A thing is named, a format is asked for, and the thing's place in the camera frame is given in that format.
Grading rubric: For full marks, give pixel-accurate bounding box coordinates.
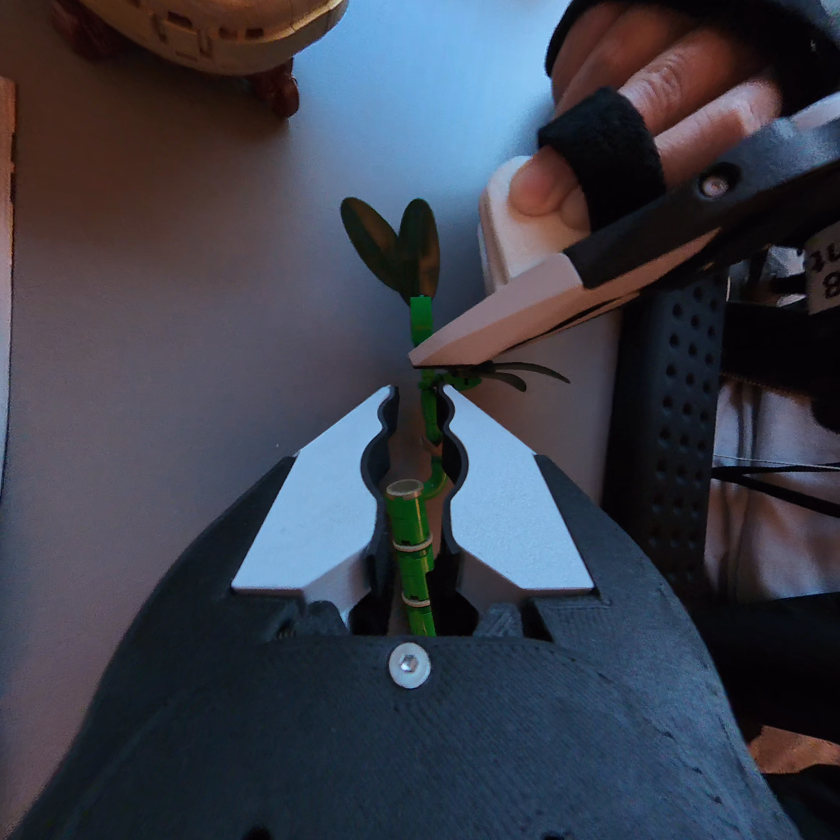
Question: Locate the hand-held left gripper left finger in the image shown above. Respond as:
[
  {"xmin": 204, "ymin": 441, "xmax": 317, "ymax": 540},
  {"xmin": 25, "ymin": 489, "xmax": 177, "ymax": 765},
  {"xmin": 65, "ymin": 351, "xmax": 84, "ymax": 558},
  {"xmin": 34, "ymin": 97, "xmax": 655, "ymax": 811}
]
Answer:
[{"xmin": 231, "ymin": 385, "xmax": 400, "ymax": 636}]

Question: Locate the white instruction booklet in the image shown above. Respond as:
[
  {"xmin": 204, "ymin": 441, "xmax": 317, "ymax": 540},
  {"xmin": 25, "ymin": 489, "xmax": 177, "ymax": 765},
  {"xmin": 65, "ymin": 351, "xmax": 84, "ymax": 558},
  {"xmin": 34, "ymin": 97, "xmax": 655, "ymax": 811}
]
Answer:
[{"xmin": 0, "ymin": 75, "xmax": 17, "ymax": 490}]

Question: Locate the grey desk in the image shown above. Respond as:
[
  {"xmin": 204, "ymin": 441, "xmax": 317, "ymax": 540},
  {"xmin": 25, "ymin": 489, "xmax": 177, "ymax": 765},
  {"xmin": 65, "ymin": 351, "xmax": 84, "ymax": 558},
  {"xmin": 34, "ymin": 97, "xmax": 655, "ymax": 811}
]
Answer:
[{"xmin": 0, "ymin": 0, "xmax": 624, "ymax": 818}]

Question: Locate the person's torso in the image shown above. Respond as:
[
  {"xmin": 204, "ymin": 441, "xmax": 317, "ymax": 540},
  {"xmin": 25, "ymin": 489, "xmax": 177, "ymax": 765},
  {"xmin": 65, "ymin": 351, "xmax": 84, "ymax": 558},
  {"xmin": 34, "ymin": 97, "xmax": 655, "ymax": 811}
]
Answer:
[{"xmin": 705, "ymin": 249, "xmax": 840, "ymax": 840}]

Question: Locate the black perforated chair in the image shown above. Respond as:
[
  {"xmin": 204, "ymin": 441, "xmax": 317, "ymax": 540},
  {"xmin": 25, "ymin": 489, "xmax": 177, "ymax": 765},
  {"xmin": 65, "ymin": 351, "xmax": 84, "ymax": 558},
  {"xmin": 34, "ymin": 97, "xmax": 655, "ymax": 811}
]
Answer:
[{"xmin": 602, "ymin": 266, "xmax": 840, "ymax": 749}]

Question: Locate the person's right hand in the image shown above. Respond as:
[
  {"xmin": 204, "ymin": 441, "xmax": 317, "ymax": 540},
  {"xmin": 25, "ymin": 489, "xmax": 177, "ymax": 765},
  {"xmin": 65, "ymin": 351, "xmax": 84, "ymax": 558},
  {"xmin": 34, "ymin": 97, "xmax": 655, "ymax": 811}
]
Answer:
[{"xmin": 508, "ymin": 0, "xmax": 786, "ymax": 232}]

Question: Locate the black strap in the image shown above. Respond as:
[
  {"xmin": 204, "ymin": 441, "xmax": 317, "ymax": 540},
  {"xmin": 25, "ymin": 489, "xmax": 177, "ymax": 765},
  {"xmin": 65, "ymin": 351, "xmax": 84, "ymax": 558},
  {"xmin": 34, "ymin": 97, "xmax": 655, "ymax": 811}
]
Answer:
[{"xmin": 710, "ymin": 461, "xmax": 840, "ymax": 521}]

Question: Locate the tan brick-built pot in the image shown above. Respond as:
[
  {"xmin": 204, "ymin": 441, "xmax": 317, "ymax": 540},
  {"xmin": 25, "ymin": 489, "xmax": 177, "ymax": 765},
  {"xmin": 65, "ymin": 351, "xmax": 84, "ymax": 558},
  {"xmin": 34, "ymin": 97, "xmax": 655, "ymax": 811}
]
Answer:
[{"xmin": 49, "ymin": 0, "xmax": 350, "ymax": 120}]

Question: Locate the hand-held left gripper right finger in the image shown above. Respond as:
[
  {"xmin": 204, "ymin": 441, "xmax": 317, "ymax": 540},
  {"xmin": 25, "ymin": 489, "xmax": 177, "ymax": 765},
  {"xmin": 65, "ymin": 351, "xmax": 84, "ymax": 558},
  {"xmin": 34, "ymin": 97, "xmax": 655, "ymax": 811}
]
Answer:
[{"xmin": 441, "ymin": 385, "xmax": 595, "ymax": 636}]

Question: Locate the green brick bamboo stalk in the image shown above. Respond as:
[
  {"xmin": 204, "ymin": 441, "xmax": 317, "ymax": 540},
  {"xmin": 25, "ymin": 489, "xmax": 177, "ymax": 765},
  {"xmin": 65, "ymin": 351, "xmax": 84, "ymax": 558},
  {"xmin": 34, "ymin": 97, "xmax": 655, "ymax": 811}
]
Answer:
[{"xmin": 382, "ymin": 295, "xmax": 572, "ymax": 637}]

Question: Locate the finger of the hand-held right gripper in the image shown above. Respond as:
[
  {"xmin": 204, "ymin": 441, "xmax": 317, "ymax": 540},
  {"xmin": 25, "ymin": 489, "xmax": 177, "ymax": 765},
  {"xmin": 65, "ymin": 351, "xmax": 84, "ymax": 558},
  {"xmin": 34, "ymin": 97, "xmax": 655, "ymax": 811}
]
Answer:
[
  {"xmin": 408, "ymin": 228, "xmax": 721, "ymax": 368},
  {"xmin": 420, "ymin": 294, "xmax": 643, "ymax": 368}
]

